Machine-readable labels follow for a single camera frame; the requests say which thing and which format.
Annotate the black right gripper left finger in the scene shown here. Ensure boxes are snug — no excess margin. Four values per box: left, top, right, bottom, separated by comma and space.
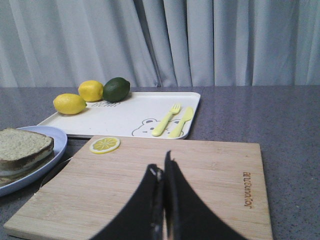
92, 164, 164, 240

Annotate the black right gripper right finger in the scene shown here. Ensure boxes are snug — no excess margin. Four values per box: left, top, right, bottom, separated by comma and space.
164, 151, 245, 240

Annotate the light blue plate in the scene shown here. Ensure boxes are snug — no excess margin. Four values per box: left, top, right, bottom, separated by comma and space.
0, 125, 68, 197

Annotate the bread slice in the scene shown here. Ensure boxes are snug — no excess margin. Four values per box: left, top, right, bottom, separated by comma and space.
0, 128, 54, 176
0, 152, 55, 187

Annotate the white bear tray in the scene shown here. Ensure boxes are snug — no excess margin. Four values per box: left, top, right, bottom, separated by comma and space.
40, 92, 201, 139

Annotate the wooden cutting board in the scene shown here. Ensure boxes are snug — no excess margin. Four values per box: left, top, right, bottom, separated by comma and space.
4, 137, 273, 240

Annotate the lemon slice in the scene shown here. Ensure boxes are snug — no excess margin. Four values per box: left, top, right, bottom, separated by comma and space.
89, 136, 121, 154

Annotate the yellow plastic knife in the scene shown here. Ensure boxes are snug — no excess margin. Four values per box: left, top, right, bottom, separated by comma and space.
168, 106, 194, 139

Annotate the yellow plastic fork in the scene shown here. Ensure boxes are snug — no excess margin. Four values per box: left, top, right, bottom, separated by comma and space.
151, 103, 182, 137

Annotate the green lime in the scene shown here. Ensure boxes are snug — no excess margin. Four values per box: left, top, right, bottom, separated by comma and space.
102, 77, 131, 103

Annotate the front yellow lemon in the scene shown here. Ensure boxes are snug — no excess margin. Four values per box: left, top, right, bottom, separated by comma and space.
53, 93, 87, 115

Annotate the yellow lemon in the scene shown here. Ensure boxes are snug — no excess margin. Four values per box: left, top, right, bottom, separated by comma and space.
78, 80, 104, 102
53, 93, 87, 115

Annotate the rear yellow lemon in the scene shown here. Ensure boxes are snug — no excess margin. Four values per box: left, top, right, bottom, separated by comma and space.
78, 80, 104, 102

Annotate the grey white curtain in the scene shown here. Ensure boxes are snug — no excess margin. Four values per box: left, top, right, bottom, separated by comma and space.
0, 0, 320, 87

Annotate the metal cutting board handle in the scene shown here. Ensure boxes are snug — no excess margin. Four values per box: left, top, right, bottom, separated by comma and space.
33, 157, 73, 196

